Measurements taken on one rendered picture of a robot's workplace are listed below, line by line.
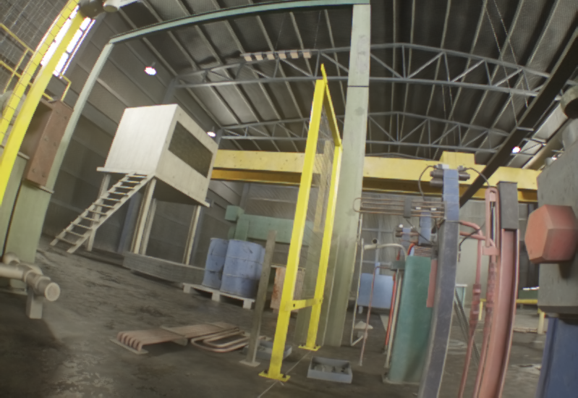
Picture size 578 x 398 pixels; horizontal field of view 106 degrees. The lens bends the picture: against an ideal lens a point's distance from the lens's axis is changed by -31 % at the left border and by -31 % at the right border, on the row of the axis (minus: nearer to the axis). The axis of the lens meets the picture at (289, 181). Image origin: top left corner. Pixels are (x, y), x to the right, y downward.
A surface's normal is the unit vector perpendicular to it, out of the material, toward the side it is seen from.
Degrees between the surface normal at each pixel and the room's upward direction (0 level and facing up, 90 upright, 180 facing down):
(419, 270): 90
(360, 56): 90
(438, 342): 90
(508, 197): 90
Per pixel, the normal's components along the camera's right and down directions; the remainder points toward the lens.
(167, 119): -0.25, -0.34
